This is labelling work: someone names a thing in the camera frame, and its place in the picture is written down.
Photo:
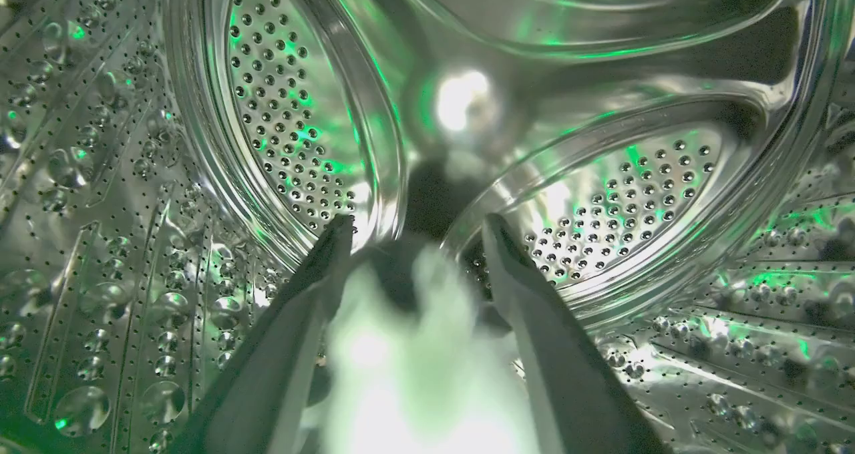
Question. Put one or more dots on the stainless steel washing machine drum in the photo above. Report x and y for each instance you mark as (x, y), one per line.
(601, 140)

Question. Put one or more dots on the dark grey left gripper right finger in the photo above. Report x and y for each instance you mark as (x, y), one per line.
(568, 374)

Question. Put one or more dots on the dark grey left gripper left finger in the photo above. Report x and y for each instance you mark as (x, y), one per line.
(267, 374)

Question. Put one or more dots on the white plush toy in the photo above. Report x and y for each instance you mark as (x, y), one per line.
(414, 374)

